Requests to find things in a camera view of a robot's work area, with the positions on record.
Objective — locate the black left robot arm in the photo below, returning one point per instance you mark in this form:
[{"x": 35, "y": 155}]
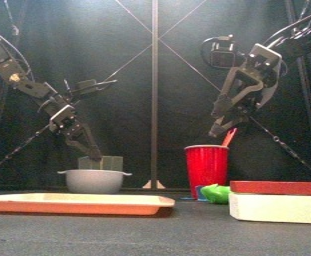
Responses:
[{"x": 4, "y": 61}]

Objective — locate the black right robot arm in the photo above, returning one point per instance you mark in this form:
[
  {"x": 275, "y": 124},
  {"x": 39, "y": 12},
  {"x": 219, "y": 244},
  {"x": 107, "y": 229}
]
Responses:
[{"x": 302, "y": 35}]

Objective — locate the green sushi roll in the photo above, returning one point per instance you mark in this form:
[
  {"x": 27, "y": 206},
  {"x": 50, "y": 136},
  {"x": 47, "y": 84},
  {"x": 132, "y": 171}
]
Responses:
[{"x": 217, "y": 194}]

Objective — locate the orange stick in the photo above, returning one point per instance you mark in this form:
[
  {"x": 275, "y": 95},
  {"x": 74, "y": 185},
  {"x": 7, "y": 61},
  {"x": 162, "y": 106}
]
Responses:
[{"x": 229, "y": 137}]

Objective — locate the grey-green block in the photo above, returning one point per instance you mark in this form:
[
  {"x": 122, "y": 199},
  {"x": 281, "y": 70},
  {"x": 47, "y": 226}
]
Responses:
[{"x": 111, "y": 163}]

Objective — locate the red plastic cup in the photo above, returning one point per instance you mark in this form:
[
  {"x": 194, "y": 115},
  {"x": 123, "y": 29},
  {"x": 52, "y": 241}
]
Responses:
[{"x": 206, "y": 170}]

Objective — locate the diagonal metal brace rod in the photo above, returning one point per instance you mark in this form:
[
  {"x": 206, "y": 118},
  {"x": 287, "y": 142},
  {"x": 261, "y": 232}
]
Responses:
[{"x": 15, "y": 151}]

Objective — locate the orange tray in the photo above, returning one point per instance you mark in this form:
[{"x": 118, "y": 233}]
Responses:
[{"x": 72, "y": 204}]

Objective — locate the small blue object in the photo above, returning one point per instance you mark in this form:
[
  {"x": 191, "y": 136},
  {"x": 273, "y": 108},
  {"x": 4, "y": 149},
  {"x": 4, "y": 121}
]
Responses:
[{"x": 199, "y": 193}]

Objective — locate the red box lid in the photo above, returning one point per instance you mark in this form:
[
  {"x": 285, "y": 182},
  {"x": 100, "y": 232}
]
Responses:
[{"x": 278, "y": 187}]

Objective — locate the white box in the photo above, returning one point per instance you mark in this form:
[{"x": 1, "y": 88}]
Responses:
[{"x": 278, "y": 208}]

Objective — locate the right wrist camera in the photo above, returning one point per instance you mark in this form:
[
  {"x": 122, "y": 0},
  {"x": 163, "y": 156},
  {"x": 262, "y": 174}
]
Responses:
[{"x": 222, "y": 55}]

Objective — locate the vertical metal frame post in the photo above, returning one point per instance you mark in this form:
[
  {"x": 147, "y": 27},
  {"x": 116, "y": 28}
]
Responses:
[{"x": 154, "y": 100}]

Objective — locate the white post foot bracket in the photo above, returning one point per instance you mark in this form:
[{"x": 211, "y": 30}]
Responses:
[{"x": 154, "y": 185}]

